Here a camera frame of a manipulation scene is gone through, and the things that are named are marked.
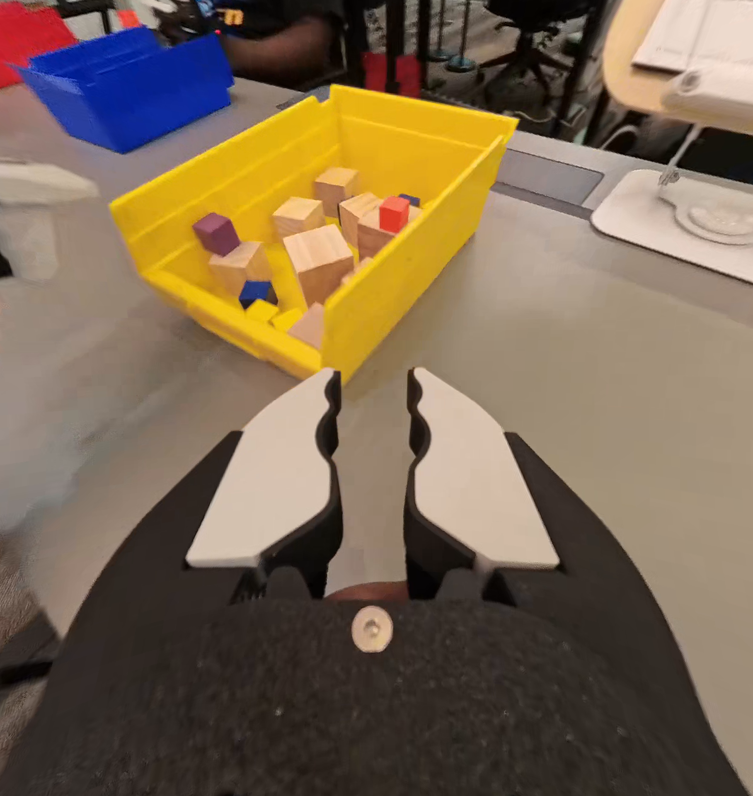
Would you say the white paper sheet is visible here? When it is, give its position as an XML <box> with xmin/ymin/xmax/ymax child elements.
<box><xmin>631</xmin><ymin>0</ymin><xmax>753</xmax><ymax>74</ymax></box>

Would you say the black office chair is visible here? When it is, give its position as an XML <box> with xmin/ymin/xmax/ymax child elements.
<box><xmin>476</xmin><ymin>0</ymin><xmax>608</xmax><ymax>126</ymax></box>

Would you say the small purple cube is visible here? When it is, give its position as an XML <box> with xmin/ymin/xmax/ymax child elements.
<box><xmin>192</xmin><ymin>213</ymin><xmax>240</xmax><ymax>257</ymax></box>

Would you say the pile of plain wooden cubes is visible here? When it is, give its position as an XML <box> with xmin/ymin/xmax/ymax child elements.
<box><xmin>208</xmin><ymin>167</ymin><xmax>424</xmax><ymax>350</ymax></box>

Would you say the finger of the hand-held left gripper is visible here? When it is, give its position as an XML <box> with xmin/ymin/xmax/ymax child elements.
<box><xmin>0</xmin><ymin>160</ymin><xmax>100</xmax><ymax>206</ymax></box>
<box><xmin>0</xmin><ymin>207</ymin><xmax>61</xmax><ymax>282</ymax></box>

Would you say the blue plastic bin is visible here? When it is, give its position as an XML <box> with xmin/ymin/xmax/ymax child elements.
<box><xmin>12</xmin><ymin>26</ymin><xmax>234</xmax><ymax>154</ymax></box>

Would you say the yellow plastic bin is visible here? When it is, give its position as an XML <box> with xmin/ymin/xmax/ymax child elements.
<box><xmin>109</xmin><ymin>84</ymin><xmax>519</xmax><ymax>381</ymax></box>

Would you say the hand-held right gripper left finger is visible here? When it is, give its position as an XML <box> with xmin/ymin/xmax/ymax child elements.
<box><xmin>185</xmin><ymin>367</ymin><xmax>344</xmax><ymax>599</ymax></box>

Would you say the white desk stand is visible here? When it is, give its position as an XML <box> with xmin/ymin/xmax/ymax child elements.
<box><xmin>591</xmin><ymin>65</ymin><xmax>753</xmax><ymax>292</ymax></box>

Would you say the red plastic bin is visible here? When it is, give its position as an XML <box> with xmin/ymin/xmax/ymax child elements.
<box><xmin>0</xmin><ymin>3</ymin><xmax>77</xmax><ymax>95</ymax></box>

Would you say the red bag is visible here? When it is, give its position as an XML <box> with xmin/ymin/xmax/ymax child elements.
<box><xmin>363</xmin><ymin>53</ymin><xmax>422</xmax><ymax>97</ymax></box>

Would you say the grey desk hatch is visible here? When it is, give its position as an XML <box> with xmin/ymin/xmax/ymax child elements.
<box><xmin>493</xmin><ymin>148</ymin><xmax>605</xmax><ymax>211</ymax></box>

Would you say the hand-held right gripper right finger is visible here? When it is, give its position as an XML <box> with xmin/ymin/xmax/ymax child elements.
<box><xmin>404</xmin><ymin>366</ymin><xmax>561</xmax><ymax>601</ymax></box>

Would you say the beige wooden board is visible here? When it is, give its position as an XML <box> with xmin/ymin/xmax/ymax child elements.
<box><xmin>602</xmin><ymin>0</ymin><xmax>753</xmax><ymax>141</ymax></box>

